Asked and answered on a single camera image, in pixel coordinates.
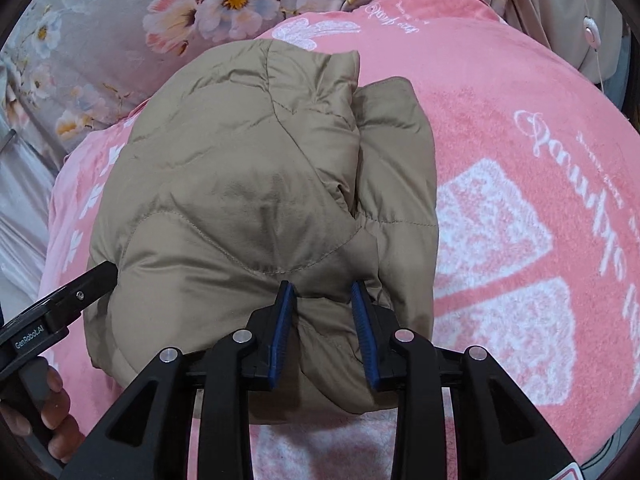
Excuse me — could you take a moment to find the tan quilted puffer jacket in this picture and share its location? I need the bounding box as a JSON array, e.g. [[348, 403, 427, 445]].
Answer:
[[82, 39, 441, 428]]

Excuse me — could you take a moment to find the grey floral bedsheet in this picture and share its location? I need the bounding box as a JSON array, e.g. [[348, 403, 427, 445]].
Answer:
[[0, 0, 521, 163]]

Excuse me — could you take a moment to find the person's left hand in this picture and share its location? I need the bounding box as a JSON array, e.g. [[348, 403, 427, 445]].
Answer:
[[0, 366, 86, 463]]

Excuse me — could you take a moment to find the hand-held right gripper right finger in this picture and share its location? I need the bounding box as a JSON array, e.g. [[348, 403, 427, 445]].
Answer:
[[349, 280, 581, 480]]

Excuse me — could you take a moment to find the grey satin cloth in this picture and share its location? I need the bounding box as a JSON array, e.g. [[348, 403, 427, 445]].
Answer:
[[0, 127, 68, 323]]

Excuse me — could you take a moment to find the pink printed blanket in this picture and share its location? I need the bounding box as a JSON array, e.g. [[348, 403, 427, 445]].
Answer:
[[37, 0, 640, 480]]

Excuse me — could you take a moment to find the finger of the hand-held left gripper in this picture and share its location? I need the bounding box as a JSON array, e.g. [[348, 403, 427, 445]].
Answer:
[[40, 260, 119, 331]]

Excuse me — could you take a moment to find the beige cloth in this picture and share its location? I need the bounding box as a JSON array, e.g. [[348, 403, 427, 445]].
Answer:
[[505, 0, 626, 83]]

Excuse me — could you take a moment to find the white corded controller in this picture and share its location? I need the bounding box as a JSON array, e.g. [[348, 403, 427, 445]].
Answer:
[[574, 0, 610, 97]]

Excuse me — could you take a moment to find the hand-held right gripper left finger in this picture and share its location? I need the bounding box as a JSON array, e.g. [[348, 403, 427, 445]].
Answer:
[[60, 280, 301, 480]]

